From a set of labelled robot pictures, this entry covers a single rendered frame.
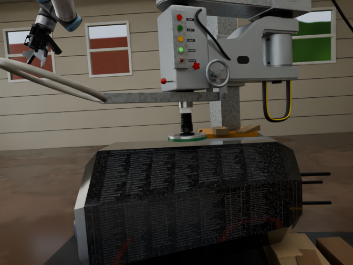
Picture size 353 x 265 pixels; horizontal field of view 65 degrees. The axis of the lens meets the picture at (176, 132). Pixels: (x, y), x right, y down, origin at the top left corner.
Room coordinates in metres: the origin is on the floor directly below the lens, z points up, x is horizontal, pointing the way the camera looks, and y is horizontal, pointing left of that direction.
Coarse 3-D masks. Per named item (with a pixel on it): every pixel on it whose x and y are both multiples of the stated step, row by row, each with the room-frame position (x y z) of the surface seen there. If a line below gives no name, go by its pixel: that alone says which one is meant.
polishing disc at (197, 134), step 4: (196, 132) 1.62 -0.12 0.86; (200, 132) 1.61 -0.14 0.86; (172, 136) 1.50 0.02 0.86; (176, 136) 1.49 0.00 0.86; (180, 136) 1.48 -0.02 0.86; (184, 136) 1.47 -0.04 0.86; (188, 136) 1.46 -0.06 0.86; (192, 136) 1.46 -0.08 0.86; (196, 136) 1.47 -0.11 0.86; (200, 136) 1.48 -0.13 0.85; (204, 136) 1.51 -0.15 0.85
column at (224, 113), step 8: (208, 16) 2.43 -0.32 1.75; (216, 16) 2.31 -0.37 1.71; (208, 24) 2.44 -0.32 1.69; (216, 24) 2.32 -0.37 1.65; (224, 24) 2.33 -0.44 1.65; (232, 24) 2.36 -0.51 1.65; (216, 32) 2.32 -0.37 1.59; (224, 32) 2.33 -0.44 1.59; (232, 32) 2.36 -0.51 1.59; (216, 88) 2.35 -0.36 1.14; (232, 88) 2.35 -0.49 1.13; (232, 96) 2.35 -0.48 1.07; (216, 104) 2.36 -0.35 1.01; (224, 104) 2.32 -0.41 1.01; (232, 104) 2.35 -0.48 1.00; (216, 112) 2.37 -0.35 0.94; (224, 112) 2.32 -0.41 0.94; (232, 112) 2.35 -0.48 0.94; (216, 120) 2.38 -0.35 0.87; (224, 120) 2.32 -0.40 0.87; (232, 120) 2.35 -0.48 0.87; (240, 120) 2.38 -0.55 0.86; (232, 128) 2.34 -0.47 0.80; (240, 128) 2.37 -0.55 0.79
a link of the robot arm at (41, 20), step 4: (40, 16) 1.43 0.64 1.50; (44, 16) 1.43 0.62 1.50; (36, 20) 1.44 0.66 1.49; (40, 20) 1.43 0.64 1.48; (44, 20) 1.43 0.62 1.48; (48, 20) 1.44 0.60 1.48; (40, 24) 1.43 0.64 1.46; (44, 24) 1.43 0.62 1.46; (48, 24) 1.44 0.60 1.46; (52, 24) 1.46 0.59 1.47; (48, 28) 1.45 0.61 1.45; (52, 28) 1.46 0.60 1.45
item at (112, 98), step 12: (108, 96) 1.34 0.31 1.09; (120, 96) 1.36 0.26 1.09; (132, 96) 1.38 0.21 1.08; (144, 96) 1.41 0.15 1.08; (156, 96) 1.43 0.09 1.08; (168, 96) 1.46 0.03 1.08; (180, 96) 1.49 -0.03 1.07; (192, 96) 1.51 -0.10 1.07; (204, 96) 1.54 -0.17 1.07; (216, 96) 1.57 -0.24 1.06
